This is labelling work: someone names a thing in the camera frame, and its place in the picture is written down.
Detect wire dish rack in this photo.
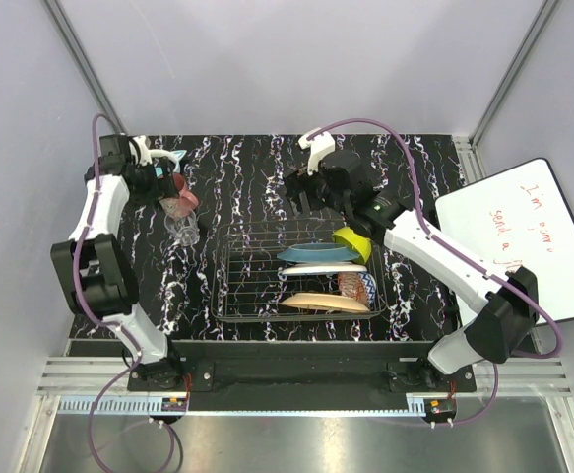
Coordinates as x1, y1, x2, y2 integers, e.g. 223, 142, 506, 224
212, 218, 387, 323

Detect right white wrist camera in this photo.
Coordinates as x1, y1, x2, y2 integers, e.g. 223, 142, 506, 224
297, 128, 336, 175

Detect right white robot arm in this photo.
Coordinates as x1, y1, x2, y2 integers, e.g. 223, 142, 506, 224
285, 150, 539, 391

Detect red patterned bowl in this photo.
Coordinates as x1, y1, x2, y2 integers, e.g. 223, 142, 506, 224
338, 272, 377, 306

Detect orange floral plate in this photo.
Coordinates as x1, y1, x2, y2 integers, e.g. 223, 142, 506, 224
281, 293, 369, 313

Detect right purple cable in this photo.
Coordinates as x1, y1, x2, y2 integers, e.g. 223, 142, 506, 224
308, 116, 563, 428

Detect white dry-erase board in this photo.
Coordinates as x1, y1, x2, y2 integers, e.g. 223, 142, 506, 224
435, 158, 574, 321

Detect teal cat-ear headphones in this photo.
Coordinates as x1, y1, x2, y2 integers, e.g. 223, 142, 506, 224
149, 149, 188, 174

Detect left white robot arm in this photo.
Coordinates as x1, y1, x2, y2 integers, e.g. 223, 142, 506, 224
50, 134, 184, 390

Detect purple cable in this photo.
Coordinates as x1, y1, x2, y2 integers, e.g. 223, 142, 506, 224
308, 116, 563, 428
72, 112, 183, 472

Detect clear glass cup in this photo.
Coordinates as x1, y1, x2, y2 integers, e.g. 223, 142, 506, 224
164, 211, 200, 247

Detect pink cup brown lid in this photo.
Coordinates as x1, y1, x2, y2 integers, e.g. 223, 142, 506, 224
159, 172, 199, 220

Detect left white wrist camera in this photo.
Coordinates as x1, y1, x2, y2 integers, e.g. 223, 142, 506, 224
129, 135, 153, 166

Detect teal scalloped plate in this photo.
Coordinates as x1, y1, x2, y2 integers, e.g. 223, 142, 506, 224
277, 242, 360, 263

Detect yellow-green bowl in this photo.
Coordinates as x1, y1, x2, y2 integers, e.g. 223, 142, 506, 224
332, 227, 372, 265

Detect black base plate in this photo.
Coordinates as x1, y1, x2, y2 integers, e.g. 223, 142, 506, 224
127, 339, 476, 395

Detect black marble pattern mat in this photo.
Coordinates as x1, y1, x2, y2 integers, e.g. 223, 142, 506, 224
67, 133, 479, 342

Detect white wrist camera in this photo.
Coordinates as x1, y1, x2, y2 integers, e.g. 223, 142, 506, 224
297, 128, 336, 175
129, 135, 153, 166

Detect white watermelon pattern plate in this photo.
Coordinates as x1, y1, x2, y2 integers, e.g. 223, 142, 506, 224
279, 262, 367, 277

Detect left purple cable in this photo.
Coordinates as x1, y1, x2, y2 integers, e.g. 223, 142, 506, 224
72, 112, 183, 472

